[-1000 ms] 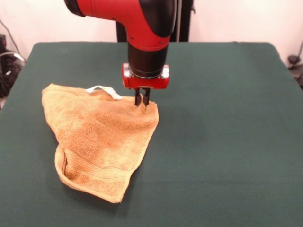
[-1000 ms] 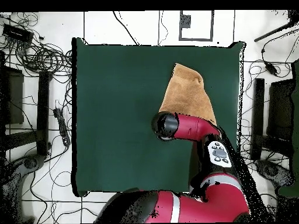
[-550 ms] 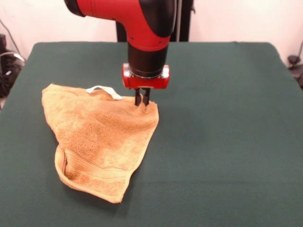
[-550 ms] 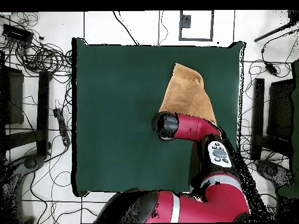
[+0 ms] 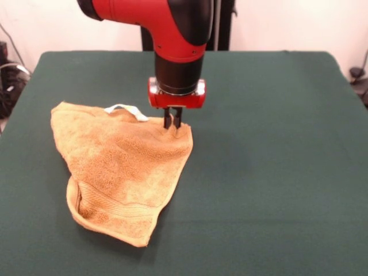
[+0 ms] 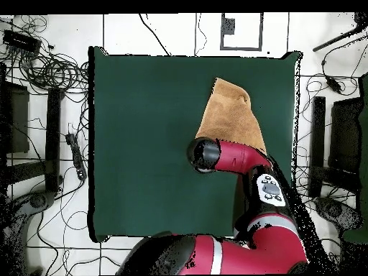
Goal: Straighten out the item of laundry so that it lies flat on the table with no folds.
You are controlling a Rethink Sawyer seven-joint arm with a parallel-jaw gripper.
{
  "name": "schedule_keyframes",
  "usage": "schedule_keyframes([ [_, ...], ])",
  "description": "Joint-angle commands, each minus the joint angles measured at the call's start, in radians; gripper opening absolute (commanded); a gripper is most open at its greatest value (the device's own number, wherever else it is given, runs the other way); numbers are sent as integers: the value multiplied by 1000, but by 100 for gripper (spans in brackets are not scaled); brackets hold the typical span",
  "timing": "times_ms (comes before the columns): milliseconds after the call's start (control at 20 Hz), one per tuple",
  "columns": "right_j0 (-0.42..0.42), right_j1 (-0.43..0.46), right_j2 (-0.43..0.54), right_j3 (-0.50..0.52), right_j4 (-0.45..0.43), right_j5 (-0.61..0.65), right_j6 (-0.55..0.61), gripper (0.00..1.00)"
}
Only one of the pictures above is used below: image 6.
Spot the tan terry towel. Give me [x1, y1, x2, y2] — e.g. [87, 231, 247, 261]
[195, 77, 268, 156]

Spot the dark green table cloth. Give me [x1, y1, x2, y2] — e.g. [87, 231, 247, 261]
[87, 45, 303, 243]

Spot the black power strip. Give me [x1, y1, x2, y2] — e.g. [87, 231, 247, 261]
[65, 132, 88, 181]

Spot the black stand bar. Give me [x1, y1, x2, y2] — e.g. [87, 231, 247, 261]
[308, 96, 326, 198]
[45, 87, 65, 193]

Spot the grey wheeled base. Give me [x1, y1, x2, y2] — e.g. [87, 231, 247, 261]
[314, 196, 363, 234]
[0, 189, 55, 275]

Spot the black square block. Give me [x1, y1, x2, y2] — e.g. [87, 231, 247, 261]
[328, 97, 364, 173]
[0, 80, 30, 155]

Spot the black power adapter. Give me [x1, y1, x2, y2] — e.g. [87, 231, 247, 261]
[326, 76, 343, 94]

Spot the black tripod rod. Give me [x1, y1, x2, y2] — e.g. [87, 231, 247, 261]
[312, 12, 368, 52]

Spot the black electronics box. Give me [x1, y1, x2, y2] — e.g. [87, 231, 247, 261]
[2, 29, 42, 54]

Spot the black floor cable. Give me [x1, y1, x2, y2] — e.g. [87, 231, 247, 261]
[139, 12, 173, 56]

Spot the grey floor frame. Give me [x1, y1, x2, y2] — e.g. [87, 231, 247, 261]
[220, 12, 264, 52]

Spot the tangled black cable bundle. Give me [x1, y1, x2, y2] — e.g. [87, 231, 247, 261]
[17, 51, 90, 94]

